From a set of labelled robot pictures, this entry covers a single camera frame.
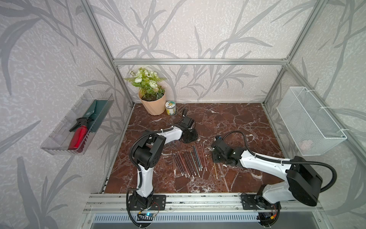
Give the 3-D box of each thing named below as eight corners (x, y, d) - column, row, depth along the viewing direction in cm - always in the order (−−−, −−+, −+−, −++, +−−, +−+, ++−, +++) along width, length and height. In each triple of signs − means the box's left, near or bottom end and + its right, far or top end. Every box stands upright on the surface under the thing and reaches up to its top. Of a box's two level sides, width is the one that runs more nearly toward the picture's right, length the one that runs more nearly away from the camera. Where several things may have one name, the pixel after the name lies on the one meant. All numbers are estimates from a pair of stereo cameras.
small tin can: (166, 115, 113) (164, 109, 107) (167, 107, 119) (166, 100, 113) (176, 115, 113) (175, 109, 107) (176, 107, 119) (176, 100, 113)
